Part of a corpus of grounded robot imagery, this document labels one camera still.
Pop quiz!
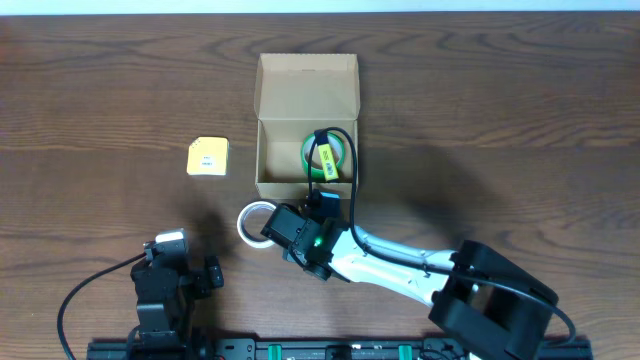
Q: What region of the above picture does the white tape roll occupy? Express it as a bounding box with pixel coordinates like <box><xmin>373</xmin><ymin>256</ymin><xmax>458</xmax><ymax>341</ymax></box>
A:
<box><xmin>236</xmin><ymin>200</ymin><xmax>276</xmax><ymax>249</ymax></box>

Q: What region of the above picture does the green tape roll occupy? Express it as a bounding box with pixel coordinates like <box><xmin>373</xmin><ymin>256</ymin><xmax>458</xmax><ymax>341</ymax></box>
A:
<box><xmin>300</xmin><ymin>133</ymin><xmax>345</xmax><ymax>182</ymax></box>

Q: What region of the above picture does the yellow blue highlighter pen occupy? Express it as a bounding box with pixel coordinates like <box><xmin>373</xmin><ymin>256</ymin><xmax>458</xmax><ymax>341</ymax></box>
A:
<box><xmin>313</xmin><ymin>130</ymin><xmax>342</xmax><ymax>182</ymax></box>

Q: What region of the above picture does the yellow sticky note pad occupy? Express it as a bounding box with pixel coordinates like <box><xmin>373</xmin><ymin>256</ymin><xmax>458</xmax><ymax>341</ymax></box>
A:
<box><xmin>186</xmin><ymin>136</ymin><xmax>229</xmax><ymax>176</ymax></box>

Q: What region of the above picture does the brown cardboard box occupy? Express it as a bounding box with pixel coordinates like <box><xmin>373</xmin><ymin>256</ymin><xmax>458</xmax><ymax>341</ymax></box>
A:
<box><xmin>254</xmin><ymin>53</ymin><xmax>360</xmax><ymax>200</ymax></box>

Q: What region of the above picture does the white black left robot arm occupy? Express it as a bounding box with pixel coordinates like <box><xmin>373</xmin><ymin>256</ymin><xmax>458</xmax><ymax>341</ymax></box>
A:
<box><xmin>126</xmin><ymin>240</ymin><xmax>224</xmax><ymax>359</ymax></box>

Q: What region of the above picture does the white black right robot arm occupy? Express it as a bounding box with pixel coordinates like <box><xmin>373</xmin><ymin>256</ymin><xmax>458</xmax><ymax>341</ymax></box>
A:
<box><xmin>261</xmin><ymin>204</ymin><xmax>558</xmax><ymax>359</ymax></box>

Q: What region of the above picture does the black aluminium mounting rail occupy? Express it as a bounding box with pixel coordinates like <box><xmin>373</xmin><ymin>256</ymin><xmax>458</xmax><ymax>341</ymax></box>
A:
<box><xmin>85</xmin><ymin>337</ymin><xmax>594</xmax><ymax>360</ymax></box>

